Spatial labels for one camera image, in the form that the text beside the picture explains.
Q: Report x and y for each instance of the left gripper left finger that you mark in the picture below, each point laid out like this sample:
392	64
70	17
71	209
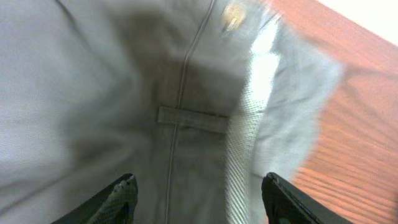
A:
115	204

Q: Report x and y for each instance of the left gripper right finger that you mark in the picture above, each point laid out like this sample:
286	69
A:
284	203

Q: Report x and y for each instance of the grey shorts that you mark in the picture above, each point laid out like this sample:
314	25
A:
199	100

